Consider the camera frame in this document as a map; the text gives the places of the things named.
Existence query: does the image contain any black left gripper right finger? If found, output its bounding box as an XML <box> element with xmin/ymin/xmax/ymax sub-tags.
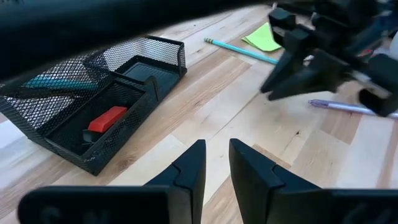
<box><xmin>229</xmin><ymin>138</ymin><xmax>398</xmax><ymax>224</ymax></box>

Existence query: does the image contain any black mesh desk organizer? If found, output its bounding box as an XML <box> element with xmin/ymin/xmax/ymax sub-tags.
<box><xmin>0</xmin><ymin>34</ymin><xmax>188</xmax><ymax>177</ymax></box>

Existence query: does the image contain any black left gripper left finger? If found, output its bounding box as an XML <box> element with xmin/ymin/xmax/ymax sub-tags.
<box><xmin>17</xmin><ymin>139</ymin><xmax>207</xmax><ymax>224</ymax></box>

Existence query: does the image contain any purple pen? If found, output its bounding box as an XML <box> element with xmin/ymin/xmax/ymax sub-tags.
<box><xmin>308</xmin><ymin>98</ymin><xmax>398</xmax><ymax>119</ymax></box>

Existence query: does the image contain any green sticky note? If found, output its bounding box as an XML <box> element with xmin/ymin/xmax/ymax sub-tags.
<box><xmin>241</xmin><ymin>22</ymin><xmax>283</xmax><ymax>53</ymax></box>

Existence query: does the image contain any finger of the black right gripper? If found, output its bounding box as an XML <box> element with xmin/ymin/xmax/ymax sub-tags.
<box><xmin>267</xmin><ymin>49</ymin><xmax>398</xmax><ymax>118</ymax></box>
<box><xmin>260</xmin><ymin>7</ymin><xmax>315</xmax><ymax>93</ymax></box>

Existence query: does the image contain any teal pen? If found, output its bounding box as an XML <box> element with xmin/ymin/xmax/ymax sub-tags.
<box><xmin>22</xmin><ymin>76</ymin><xmax>100</xmax><ymax>91</ymax></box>

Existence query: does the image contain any red pen in organizer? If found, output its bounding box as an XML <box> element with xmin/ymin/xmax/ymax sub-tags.
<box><xmin>87</xmin><ymin>105</ymin><xmax>129</xmax><ymax>134</ymax></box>

